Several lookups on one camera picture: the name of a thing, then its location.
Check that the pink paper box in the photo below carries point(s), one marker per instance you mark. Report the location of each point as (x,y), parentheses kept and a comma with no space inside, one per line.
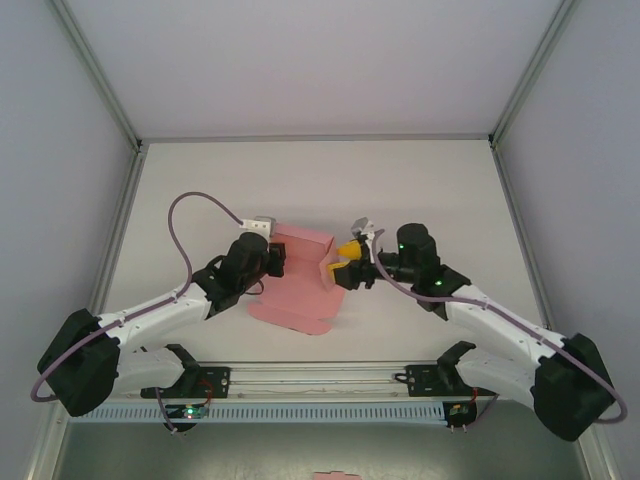
(300,300)

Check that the small circuit board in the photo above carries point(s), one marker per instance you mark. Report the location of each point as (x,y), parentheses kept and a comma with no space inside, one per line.
(189,412)
(457,411)

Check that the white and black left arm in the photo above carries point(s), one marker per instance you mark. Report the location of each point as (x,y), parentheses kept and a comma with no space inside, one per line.
(150,315)

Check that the grey metal sheet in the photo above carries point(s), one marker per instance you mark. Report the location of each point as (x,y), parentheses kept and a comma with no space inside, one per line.
(300,450)

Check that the aluminium frame post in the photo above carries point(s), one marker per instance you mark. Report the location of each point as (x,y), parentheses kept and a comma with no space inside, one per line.
(600,460)
(42,450)
(530,75)
(102,75)

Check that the aluminium table side rail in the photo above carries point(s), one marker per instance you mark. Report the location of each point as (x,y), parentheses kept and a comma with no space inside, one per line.
(519,220)
(121,220)

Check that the aluminium lower frame post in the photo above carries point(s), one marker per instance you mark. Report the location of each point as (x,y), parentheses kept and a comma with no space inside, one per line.
(42,450)
(600,460)

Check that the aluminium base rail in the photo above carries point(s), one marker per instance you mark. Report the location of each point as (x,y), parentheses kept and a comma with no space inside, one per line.
(320,385)

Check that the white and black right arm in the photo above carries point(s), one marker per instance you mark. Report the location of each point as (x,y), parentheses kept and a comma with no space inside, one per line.
(500,325)

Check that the pink flat cardboard piece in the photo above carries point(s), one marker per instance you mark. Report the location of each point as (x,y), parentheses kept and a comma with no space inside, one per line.
(335,476)

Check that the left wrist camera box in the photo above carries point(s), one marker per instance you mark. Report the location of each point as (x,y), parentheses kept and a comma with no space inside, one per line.
(260,224)

